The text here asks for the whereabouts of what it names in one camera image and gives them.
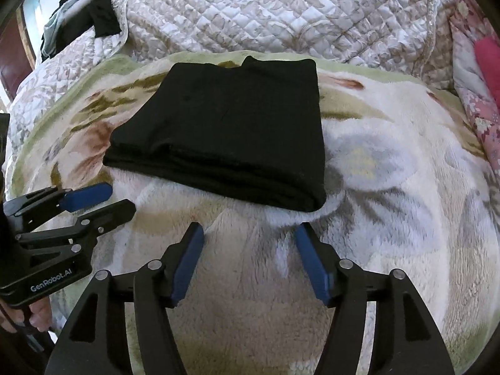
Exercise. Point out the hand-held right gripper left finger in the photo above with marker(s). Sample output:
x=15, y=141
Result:
x=187, y=265

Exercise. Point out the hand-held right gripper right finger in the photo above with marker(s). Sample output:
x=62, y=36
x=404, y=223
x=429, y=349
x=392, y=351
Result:
x=312, y=265

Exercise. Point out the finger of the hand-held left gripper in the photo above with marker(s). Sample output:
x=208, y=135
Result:
x=113, y=213
x=86, y=197

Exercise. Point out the black pants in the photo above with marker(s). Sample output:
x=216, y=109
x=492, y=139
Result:
x=234, y=125

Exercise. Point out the person's left hand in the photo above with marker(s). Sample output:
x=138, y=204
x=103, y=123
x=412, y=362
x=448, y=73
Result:
x=41, y=318

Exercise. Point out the person's dark clothing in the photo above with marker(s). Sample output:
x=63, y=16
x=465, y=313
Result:
x=23, y=359

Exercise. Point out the floral fleece blanket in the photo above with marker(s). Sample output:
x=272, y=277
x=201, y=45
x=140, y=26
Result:
x=390, y=203

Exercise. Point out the brown wooden door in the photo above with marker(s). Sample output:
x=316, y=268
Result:
x=13, y=74

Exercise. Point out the grey-blue garment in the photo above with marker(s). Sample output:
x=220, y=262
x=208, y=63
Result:
x=62, y=27

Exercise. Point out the black garment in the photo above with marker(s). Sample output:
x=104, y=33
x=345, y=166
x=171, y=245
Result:
x=103, y=11

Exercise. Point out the pink floral quilt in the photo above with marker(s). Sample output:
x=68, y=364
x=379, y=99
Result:
x=472, y=105

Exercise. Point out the beige quilted bedspread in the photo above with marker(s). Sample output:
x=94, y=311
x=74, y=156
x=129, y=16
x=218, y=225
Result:
x=273, y=15

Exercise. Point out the pink pillow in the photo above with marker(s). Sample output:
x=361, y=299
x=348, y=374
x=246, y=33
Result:
x=490, y=70

